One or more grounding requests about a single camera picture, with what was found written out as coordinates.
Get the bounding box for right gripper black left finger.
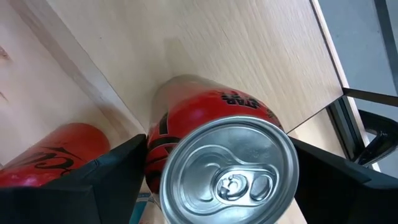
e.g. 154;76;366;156
0;133;149;224

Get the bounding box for red Star Wars soda can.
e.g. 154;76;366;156
0;122;112;188
144;73;300;224

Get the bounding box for black upright metal loop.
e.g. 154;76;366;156
354;109;398;167

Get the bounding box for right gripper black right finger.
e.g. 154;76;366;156
289;136;398;224

